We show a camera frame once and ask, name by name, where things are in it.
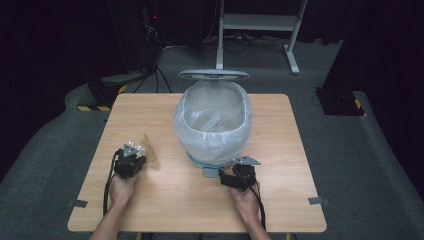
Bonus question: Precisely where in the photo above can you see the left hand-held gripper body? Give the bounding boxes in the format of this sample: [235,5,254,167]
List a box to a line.
[114,142,138,179]

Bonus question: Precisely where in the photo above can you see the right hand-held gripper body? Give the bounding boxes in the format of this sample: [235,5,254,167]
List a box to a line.
[232,155,262,193]

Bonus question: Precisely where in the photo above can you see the small clear plastic wrapper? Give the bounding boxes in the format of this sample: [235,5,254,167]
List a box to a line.
[124,140,148,158]

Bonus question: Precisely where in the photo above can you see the yellow plastic wrapper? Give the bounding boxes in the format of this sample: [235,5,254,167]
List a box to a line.
[141,132,158,164]

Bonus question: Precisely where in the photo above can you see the translucent white bin liner bag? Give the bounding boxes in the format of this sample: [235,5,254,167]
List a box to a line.
[173,79,253,167]

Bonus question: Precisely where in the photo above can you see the grey pedal trash can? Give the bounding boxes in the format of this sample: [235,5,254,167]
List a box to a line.
[173,68,253,179]

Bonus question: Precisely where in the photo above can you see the person's left hand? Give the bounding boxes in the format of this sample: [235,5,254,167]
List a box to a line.
[108,173,137,208]

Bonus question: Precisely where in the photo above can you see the person's right hand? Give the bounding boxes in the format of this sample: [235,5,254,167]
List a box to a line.
[229,182,261,221]

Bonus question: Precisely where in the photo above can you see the grey tape piece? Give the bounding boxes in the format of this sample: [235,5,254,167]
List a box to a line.
[308,196,330,206]
[67,198,89,209]

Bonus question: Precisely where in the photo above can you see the black stand base yellow striped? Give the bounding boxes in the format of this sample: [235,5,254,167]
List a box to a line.
[77,73,130,113]

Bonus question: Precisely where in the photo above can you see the white metal stand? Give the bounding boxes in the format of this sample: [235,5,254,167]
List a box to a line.
[215,0,309,75]

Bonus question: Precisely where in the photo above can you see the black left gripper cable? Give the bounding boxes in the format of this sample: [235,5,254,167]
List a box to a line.
[102,149,123,217]

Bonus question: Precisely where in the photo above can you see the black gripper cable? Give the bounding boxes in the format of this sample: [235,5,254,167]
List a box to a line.
[246,181,267,232]
[102,149,123,217]

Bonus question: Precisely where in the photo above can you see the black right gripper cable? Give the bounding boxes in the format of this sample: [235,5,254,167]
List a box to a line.
[246,181,267,232]

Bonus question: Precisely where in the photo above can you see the black floor cables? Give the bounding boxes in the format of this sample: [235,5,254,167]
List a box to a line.
[133,64,173,94]

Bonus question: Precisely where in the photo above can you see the dark equipment rack with wires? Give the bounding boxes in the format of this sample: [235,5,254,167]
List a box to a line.
[139,0,164,69]

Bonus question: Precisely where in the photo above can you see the cables under white stand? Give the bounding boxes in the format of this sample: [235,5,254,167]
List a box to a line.
[203,32,288,54]

